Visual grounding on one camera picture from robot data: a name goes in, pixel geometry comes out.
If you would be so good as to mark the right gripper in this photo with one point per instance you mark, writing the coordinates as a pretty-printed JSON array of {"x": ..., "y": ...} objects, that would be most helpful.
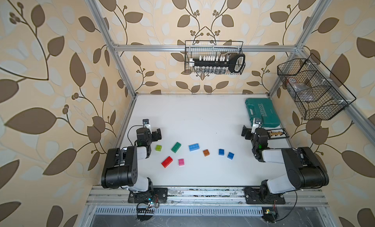
[{"x": 248, "y": 131}]

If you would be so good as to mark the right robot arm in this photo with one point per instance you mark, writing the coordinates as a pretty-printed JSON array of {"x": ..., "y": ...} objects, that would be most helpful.
[{"x": 303, "y": 169}]

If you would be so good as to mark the dark green lego brick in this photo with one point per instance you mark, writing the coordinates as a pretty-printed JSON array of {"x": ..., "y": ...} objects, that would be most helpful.
[{"x": 176, "y": 147}]

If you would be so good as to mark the red lego brick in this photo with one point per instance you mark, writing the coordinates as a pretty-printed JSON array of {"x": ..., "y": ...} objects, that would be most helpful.
[{"x": 167, "y": 162}]

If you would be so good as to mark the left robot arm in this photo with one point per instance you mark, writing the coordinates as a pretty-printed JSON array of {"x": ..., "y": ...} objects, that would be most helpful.
[{"x": 121, "y": 164}]

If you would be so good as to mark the right wall wire basket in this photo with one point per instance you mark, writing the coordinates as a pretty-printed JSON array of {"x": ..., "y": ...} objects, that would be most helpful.
[{"x": 331, "y": 96}]

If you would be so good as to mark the orange small lego brick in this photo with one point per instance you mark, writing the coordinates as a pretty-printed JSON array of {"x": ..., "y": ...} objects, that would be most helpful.
[{"x": 206, "y": 153}]

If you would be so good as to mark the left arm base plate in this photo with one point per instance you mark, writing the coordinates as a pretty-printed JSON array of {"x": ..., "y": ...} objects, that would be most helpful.
[{"x": 148, "y": 196}]

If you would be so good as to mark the light blue long lego brick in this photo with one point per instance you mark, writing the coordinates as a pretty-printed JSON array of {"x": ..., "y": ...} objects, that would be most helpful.
[{"x": 193, "y": 147}]

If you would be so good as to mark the pink small lego brick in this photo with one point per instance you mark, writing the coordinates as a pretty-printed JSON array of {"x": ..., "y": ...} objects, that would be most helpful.
[{"x": 181, "y": 162}]

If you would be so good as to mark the aluminium front rail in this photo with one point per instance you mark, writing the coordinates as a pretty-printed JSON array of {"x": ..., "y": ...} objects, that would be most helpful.
[{"x": 235, "y": 196}]

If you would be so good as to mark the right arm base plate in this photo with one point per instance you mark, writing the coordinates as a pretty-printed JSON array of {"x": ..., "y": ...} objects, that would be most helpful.
[{"x": 262, "y": 196}]

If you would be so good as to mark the plastic bag in basket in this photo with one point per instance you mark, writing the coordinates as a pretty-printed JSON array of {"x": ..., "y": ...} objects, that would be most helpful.
[{"x": 301, "y": 91}]

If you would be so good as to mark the black tray of bits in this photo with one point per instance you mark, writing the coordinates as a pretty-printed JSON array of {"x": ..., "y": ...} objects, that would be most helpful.
[{"x": 275, "y": 134}]

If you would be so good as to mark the black socket tool set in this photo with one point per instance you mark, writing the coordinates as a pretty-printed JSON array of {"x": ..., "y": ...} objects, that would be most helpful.
[{"x": 221, "y": 64}]

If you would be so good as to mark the green plastic tool case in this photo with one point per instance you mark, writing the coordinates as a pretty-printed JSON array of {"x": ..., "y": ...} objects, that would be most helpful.
[{"x": 262, "y": 108}]

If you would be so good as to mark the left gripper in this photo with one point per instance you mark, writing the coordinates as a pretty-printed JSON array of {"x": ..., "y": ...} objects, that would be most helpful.
[{"x": 156, "y": 134}]

